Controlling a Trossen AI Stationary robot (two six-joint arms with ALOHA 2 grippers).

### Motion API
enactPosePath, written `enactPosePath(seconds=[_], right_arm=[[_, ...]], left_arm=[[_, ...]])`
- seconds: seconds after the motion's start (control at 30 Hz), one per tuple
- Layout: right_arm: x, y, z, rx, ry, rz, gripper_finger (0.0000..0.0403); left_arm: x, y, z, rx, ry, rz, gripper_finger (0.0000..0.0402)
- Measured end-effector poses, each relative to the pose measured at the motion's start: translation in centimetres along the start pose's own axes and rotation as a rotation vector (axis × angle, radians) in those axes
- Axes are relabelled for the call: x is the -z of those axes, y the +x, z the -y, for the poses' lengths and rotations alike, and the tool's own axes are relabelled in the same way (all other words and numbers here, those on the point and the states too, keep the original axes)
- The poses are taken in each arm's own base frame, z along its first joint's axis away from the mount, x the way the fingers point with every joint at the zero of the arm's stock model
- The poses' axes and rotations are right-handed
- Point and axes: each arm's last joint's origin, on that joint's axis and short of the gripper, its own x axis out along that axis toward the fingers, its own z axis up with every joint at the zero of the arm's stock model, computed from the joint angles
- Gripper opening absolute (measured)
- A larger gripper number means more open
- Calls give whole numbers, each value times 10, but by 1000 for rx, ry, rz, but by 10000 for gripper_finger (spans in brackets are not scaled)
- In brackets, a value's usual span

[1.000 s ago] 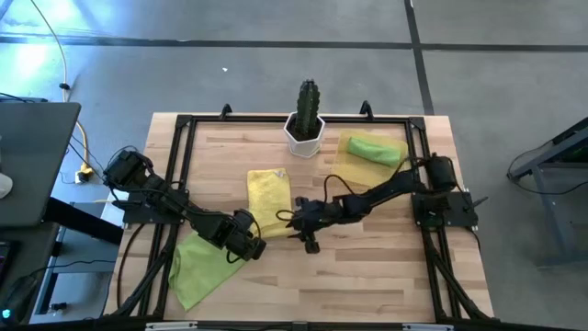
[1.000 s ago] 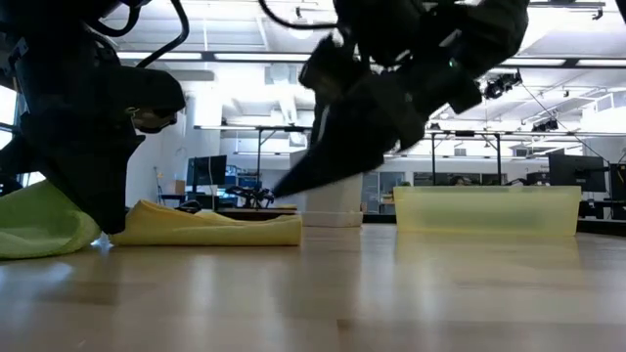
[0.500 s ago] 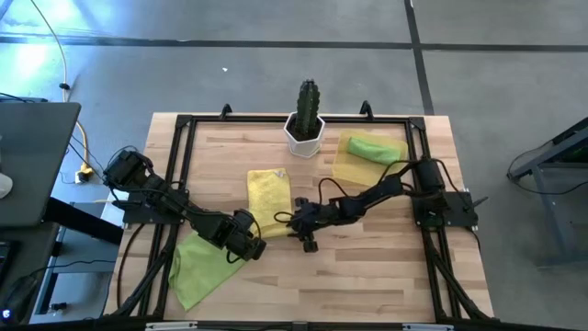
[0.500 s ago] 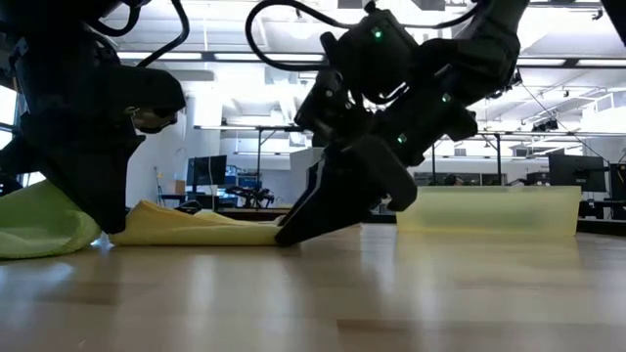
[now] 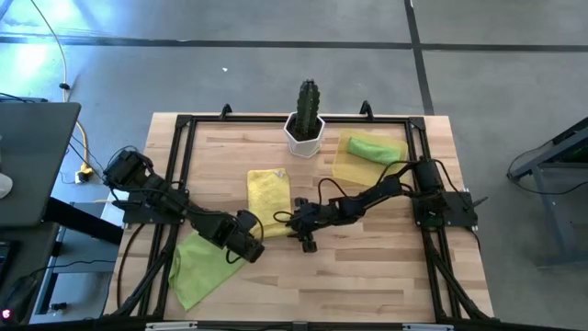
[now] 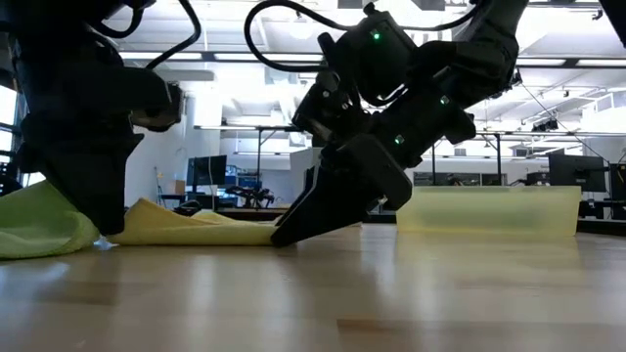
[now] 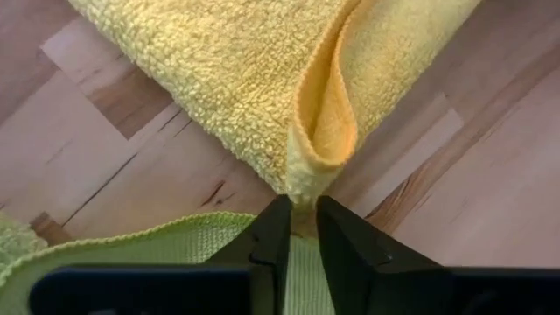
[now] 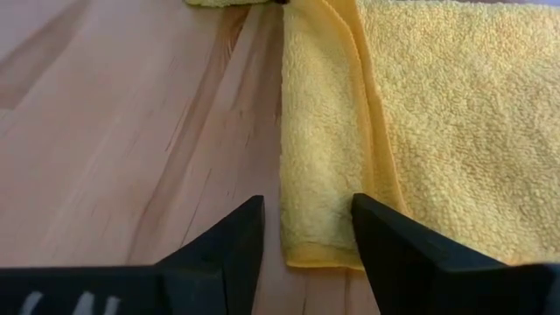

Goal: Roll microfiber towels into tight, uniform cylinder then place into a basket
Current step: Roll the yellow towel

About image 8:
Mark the golden yellow microfiber towel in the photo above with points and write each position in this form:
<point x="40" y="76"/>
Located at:
<point x="459" y="109"/>

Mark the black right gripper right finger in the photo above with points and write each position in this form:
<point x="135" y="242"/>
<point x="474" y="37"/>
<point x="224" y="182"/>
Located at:
<point x="407" y="271"/>

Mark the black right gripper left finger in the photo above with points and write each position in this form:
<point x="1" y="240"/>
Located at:
<point x="227" y="262"/>

